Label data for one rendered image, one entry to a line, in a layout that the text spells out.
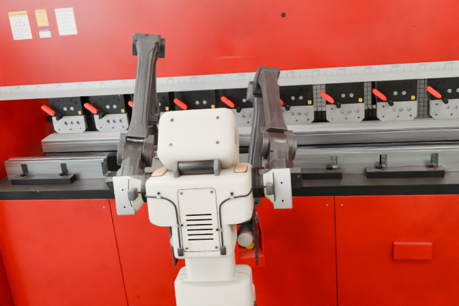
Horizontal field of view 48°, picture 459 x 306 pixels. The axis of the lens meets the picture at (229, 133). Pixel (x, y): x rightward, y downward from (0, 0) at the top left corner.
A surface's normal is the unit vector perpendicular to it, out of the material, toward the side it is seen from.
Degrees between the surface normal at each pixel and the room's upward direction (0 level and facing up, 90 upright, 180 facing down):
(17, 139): 90
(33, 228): 90
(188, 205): 82
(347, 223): 90
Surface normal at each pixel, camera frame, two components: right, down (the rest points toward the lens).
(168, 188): -0.11, 0.18
